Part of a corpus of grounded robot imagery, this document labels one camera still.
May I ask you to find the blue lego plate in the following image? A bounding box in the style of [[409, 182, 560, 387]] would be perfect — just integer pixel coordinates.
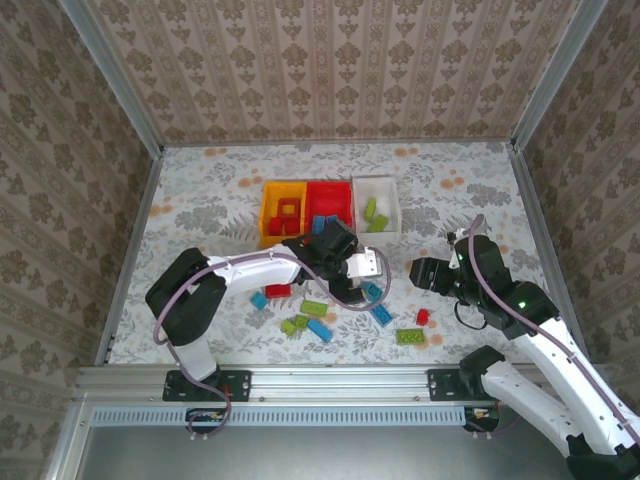
[[369, 303, 394, 328]]

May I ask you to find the long blue lego brick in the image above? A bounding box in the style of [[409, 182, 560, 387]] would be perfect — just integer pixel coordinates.
[[306, 317, 334, 344]]

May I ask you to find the red plastic container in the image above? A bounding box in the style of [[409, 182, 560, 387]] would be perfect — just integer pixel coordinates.
[[303, 180, 357, 241]]

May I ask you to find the yellow plastic container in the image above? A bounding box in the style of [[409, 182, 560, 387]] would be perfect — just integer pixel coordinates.
[[258, 180, 308, 250]]

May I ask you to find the white plastic container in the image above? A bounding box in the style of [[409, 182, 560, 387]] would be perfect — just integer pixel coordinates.
[[350, 173, 403, 236]]

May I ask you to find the floral tablecloth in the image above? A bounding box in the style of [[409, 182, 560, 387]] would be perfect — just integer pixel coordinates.
[[107, 141, 574, 366]]

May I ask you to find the grey metal plate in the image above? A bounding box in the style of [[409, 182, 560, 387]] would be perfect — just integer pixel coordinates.
[[47, 399, 640, 480]]

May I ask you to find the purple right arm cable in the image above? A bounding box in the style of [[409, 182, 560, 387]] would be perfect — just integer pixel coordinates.
[[462, 213, 640, 451]]

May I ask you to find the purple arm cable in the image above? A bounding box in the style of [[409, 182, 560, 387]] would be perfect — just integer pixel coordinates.
[[462, 213, 640, 451], [152, 247, 392, 444]]

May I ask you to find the black right camera cable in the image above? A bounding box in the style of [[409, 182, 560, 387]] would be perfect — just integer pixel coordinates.
[[452, 298, 490, 330]]

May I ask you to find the aluminium side rail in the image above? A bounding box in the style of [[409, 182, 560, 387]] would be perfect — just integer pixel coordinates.
[[505, 142, 594, 364], [94, 147, 165, 366]]

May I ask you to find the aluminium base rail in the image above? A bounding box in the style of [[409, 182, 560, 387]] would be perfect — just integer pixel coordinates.
[[74, 363, 601, 404]]

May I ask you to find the aluminium rear rail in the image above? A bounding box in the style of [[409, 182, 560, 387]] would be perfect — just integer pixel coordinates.
[[162, 138, 512, 149]]

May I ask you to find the slotted grey cable duct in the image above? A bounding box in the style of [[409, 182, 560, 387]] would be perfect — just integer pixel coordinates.
[[89, 405, 469, 428]]

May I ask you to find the small circuit board with wires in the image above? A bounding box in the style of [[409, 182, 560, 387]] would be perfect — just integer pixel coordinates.
[[462, 405, 501, 432], [185, 407, 232, 434]]

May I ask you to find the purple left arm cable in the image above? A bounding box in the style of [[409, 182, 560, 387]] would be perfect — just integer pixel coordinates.
[[152, 247, 392, 444]]

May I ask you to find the aluminium frame post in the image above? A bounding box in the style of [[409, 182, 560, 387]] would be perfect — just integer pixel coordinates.
[[57, 0, 165, 154], [510, 0, 609, 151]]

